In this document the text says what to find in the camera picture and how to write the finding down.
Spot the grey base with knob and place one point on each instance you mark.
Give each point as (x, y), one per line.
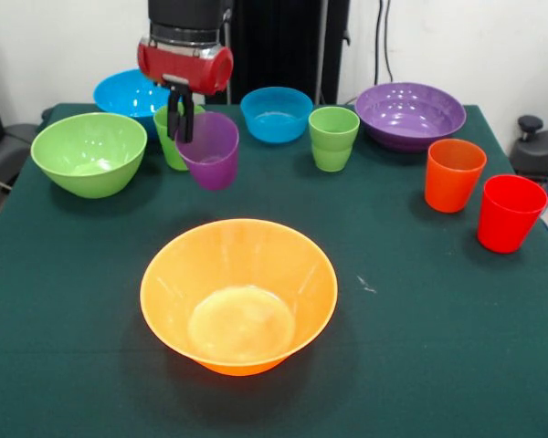
(543, 150)

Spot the stepped green cup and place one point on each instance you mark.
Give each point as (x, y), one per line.
(332, 150)

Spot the orange bowl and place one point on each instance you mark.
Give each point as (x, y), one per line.
(178, 274)

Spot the purple cup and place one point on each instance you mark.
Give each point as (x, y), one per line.
(212, 155)

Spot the orange cup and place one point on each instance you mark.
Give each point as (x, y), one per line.
(449, 187)

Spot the purple bowl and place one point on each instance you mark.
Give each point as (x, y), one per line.
(411, 118)

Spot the large blue bowl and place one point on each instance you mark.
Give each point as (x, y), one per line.
(123, 93)

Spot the green bowl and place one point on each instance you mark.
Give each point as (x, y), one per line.
(89, 150)

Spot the plain green cup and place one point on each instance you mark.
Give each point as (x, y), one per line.
(166, 146)

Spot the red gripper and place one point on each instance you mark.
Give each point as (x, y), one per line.
(182, 68)

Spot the red cup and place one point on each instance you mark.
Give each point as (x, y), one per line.
(507, 228)

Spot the dark green table cloth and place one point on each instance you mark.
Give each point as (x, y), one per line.
(393, 342)

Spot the small blue bowl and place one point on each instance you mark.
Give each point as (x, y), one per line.
(274, 128)

